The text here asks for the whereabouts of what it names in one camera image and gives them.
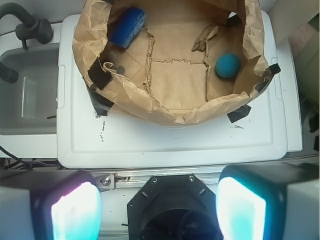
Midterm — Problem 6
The blue sponge block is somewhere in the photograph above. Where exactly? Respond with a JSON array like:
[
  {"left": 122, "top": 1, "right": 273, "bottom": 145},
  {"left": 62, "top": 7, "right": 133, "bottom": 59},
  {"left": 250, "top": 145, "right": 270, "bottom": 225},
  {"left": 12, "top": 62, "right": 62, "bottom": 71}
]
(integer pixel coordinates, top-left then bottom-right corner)
[{"left": 109, "top": 7, "right": 146, "bottom": 49}]

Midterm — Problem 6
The white plastic bin lid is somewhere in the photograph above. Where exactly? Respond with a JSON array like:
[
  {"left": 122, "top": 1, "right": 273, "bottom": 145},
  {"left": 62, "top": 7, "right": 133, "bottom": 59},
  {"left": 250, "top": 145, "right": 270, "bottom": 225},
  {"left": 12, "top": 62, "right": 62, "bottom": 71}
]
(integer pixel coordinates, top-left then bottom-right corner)
[{"left": 56, "top": 15, "right": 288, "bottom": 169}]

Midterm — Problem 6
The teal dimpled ball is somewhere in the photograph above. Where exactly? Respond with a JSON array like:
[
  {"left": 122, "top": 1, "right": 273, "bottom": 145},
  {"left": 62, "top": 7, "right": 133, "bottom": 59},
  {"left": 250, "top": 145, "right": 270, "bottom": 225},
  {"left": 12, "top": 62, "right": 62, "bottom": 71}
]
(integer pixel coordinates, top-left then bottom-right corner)
[{"left": 215, "top": 53, "right": 241, "bottom": 79}]

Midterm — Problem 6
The gripper glowing gel pad left finger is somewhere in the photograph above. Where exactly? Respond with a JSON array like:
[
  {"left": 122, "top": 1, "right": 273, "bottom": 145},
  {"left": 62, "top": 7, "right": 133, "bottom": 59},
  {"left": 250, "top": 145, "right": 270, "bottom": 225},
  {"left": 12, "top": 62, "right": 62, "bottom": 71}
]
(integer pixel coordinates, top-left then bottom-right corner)
[{"left": 0, "top": 170, "right": 102, "bottom": 240}]

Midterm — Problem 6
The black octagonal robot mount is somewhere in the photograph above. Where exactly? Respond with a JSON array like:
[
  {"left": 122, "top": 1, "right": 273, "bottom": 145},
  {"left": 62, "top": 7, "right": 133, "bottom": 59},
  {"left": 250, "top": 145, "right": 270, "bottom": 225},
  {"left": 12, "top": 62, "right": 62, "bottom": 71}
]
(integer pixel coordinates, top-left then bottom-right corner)
[{"left": 127, "top": 177, "right": 224, "bottom": 240}]

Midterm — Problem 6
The aluminium frame rail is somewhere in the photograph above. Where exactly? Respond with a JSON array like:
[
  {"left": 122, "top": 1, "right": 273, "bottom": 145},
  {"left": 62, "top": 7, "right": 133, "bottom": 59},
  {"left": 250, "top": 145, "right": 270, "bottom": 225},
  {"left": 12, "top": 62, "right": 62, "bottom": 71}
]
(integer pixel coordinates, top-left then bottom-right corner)
[{"left": 91, "top": 154, "right": 320, "bottom": 193}]

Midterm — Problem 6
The crumpled brown paper bag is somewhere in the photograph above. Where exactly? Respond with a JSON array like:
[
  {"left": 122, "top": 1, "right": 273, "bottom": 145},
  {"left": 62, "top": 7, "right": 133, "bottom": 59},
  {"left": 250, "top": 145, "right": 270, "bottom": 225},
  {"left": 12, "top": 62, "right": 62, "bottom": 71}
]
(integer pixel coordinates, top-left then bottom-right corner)
[{"left": 72, "top": 0, "right": 280, "bottom": 127}]

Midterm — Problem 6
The dark gray sink faucet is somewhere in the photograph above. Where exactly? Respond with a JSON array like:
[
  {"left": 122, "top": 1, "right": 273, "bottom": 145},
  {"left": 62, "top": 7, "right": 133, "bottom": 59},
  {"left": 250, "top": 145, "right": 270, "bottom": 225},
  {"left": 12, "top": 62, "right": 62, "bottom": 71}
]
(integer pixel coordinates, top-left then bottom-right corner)
[{"left": 0, "top": 1, "right": 54, "bottom": 84}]

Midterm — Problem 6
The gripper glowing gel pad right finger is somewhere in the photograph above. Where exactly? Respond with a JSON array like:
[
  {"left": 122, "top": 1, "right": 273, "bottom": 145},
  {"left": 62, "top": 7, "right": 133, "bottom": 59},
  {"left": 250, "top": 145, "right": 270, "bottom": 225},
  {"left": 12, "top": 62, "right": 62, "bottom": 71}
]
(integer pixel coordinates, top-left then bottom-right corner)
[{"left": 215, "top": 163, "right": 320, "bottom": 240}]

